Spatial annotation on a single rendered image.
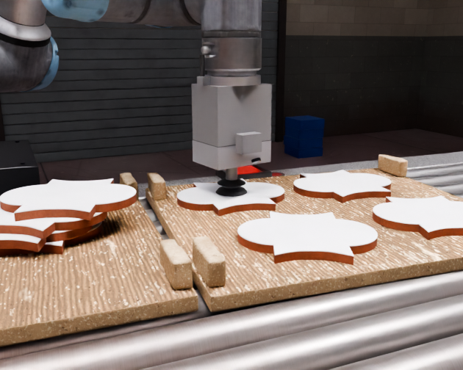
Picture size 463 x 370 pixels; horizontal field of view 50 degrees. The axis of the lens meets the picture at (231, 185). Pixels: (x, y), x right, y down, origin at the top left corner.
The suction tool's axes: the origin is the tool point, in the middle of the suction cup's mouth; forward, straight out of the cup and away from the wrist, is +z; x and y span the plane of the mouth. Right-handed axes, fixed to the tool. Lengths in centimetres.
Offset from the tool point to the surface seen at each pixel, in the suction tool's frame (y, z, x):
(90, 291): -25.0, 0.6, -14.9
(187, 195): -5.9, -0.5, 2.0
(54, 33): 106, -31, 451
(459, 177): 43.8, 2.5, -6.9
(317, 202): 8.6, 0.6, -7.9
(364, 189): 15.8, -0.5, -9.6
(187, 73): 237, 9, 429
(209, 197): -3.8, -0.5, -0.3
